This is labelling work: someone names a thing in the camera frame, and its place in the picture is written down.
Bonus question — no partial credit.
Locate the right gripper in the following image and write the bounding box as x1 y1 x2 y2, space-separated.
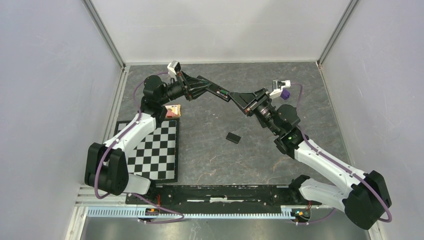
229 87 281 136

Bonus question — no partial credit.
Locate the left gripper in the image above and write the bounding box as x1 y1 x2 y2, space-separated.
159 70 213 106

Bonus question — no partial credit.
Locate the black remote with green button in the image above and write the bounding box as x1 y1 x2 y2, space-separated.
209 81 231 102

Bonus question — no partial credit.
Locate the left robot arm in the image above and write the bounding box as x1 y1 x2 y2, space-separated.
84 72 213 204

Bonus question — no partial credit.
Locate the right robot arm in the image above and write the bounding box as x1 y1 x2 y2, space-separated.
183 75 393 230

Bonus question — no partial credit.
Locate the red beige small box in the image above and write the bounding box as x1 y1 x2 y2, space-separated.
165 104 182 119

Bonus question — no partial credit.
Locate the purple cube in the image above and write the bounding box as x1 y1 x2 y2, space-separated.
280 88 291 100

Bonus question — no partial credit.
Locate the black white checkerboard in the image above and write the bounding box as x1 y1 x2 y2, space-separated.
127 118 180 183

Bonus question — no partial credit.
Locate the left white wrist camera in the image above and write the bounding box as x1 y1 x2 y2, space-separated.
167 60 181 80

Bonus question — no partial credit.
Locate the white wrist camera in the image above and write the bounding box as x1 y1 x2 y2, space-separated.
269 80 291 99
167 60 181 80

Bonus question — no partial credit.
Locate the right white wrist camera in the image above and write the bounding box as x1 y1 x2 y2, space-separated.
269 80 291 99

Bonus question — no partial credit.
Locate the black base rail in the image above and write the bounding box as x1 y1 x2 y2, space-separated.
144 184 320 214

